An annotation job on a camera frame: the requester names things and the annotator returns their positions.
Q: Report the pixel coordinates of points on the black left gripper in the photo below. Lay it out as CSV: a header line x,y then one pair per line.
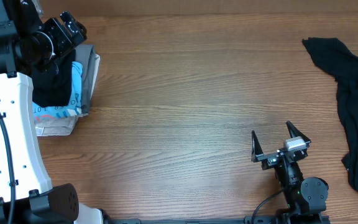
x,y
66,43

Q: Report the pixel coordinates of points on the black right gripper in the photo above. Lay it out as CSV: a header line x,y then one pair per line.
x,y
270,159

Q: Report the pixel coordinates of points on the black t-shirt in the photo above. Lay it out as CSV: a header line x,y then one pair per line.
x,y
52,87

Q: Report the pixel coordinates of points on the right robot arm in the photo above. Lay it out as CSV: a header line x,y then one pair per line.
x,y
305,197

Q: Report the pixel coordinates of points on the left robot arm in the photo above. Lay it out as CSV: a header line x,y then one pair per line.
x,y
26,191

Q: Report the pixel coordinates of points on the black clothes pile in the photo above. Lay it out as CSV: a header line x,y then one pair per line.
x,y
333,57

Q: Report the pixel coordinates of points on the grey folded garment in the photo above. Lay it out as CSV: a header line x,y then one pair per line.
x,y
86,55

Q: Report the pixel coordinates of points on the beige folded garment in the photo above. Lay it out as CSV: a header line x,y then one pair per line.
x,y
61,120

